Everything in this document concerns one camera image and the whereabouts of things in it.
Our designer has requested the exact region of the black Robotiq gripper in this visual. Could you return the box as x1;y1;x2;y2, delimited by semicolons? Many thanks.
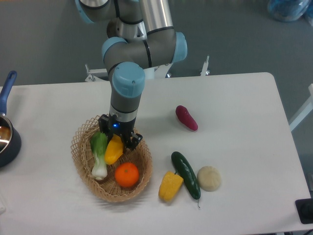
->
98;114;143;150

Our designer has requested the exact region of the yellow orange mango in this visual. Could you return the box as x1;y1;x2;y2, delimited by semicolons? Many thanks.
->
104;135;124;165

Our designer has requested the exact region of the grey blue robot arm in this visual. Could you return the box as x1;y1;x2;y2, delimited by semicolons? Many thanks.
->
76;0;187;150

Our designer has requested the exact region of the woven wicker basket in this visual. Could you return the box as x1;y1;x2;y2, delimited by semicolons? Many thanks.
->
71;115;153;203

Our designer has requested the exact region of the green bok choy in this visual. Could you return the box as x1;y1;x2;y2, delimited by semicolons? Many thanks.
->
90;131;108;181

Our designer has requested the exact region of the orange tangerine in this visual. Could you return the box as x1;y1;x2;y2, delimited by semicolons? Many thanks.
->
114;162;139;188

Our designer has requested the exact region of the purple sweet potato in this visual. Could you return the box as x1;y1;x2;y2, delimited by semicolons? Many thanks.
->
175;105;198;131

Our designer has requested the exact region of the dark green cucumber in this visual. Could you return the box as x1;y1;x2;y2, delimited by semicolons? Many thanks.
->
171;151;201;209

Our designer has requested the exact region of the yellow bell pepper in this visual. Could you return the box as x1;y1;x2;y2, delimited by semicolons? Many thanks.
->
158;171;183;202

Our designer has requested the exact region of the beige steamed bun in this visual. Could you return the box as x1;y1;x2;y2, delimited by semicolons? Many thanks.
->
197;166;222;192

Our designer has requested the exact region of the dark blue saucepan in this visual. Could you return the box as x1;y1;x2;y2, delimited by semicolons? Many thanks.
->
0;70;22;167

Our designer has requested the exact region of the black device at edge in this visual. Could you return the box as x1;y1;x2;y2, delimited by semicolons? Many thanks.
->
295;198;313;224

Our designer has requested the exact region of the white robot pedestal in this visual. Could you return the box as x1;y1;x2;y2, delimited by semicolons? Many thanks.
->
85;55;210;82

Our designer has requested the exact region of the white metal frame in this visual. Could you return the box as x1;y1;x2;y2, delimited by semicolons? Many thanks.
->
288;84;313;132

